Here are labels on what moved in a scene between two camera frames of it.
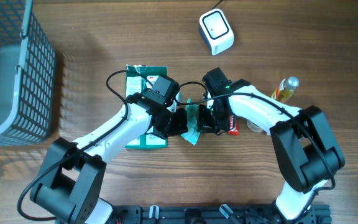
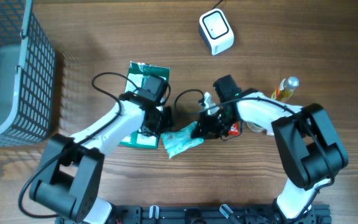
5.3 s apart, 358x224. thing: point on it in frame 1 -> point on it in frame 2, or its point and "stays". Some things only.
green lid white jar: (253, 127) stays
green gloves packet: (192, 134) -> (177, 142)
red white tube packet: (234, 129) stays
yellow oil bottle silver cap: (284, 91) stays
